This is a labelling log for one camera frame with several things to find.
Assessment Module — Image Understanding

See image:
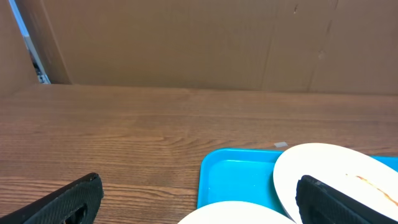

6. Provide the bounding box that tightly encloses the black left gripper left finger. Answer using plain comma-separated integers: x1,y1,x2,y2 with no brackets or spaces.
1,172,104,224

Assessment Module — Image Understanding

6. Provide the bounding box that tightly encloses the white plate with stain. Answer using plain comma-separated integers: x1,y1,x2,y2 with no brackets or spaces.
273,143,397,223

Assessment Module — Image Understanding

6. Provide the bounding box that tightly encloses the white plate near arm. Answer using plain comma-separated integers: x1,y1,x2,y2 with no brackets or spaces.
178,201,295,224

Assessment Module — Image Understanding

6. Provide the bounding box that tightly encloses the cardboard back panel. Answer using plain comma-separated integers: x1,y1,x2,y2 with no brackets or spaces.
1,0,397,95

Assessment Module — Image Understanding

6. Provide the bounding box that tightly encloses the small grey tape piece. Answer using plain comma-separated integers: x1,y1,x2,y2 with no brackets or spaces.
274,142,288,148

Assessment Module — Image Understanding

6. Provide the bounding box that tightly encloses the blue plastic tray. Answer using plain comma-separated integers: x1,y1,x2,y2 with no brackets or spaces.
197,148,397,217

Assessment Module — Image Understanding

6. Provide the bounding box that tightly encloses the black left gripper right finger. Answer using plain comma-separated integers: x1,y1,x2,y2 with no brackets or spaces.
295,175,397,224

